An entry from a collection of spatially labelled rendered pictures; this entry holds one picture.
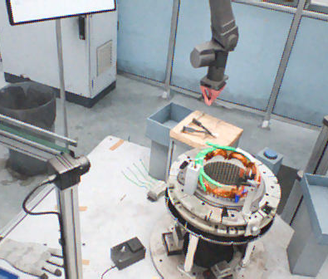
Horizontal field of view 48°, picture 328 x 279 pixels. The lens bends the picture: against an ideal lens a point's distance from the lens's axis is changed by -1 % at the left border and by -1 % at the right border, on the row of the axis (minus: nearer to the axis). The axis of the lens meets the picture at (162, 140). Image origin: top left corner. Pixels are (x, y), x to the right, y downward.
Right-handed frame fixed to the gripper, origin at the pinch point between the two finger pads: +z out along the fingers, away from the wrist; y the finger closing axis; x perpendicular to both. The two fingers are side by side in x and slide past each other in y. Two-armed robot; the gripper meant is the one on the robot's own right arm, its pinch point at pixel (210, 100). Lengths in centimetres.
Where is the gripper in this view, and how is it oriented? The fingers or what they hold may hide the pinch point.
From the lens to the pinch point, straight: 132.4
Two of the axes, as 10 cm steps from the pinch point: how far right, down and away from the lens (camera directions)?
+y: -5.3, 4.6, -7.2
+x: 8.5, 3.8, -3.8
